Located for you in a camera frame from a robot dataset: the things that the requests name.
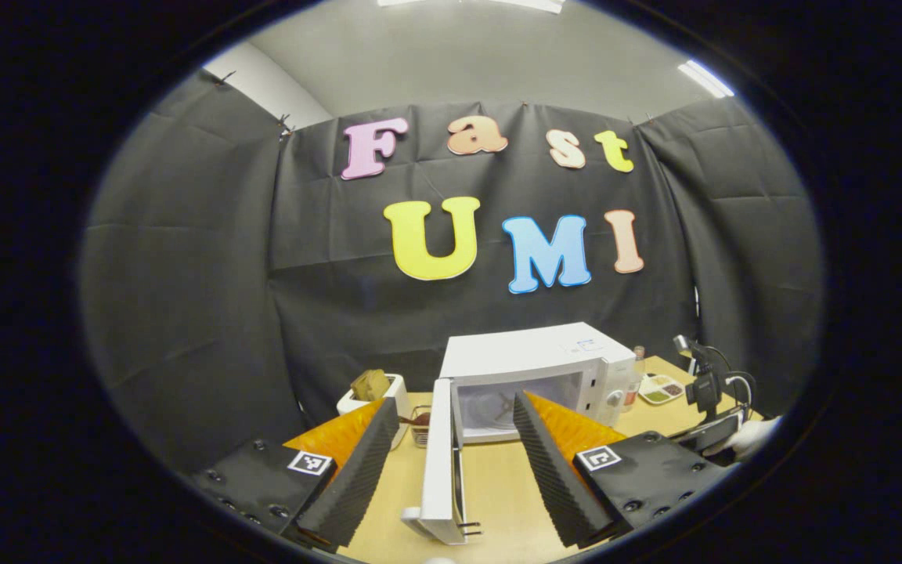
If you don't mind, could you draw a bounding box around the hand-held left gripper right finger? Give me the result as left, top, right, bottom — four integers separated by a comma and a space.
512, 390, 734, 549

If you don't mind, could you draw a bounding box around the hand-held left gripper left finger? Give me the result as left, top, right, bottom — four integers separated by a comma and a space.
193, 397, 401, 549

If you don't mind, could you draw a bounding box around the white microwave oven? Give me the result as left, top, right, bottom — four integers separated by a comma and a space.
402, 322, 638, 545

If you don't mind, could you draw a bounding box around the white divided bean dish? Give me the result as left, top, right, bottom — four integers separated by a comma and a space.
639, 374, 685, 406

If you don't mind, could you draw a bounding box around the clear bottle red label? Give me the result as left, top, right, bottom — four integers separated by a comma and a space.
623, 346, 648, 414

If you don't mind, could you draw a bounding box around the brown bread slice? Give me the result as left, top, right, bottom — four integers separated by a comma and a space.
351, 369, 391, 402

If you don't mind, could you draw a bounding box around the white toaster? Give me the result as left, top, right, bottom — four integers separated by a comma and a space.
337, 374, 413, 451

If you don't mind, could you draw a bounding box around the black backdrop cloth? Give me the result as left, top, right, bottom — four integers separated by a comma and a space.
79, 69, 824, 471

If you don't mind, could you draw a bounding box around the ceiling light panel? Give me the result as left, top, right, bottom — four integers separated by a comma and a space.
678, 60, 735, 99
377, 0, 565, 14

